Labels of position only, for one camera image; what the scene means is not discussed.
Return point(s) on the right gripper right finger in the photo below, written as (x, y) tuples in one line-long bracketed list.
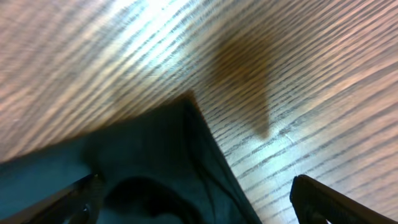
[(314, 202)]

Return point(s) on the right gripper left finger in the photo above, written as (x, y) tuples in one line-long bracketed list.
[(79, 203)]

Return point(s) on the black t-shirt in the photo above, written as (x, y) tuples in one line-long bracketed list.
[(161, 167)]

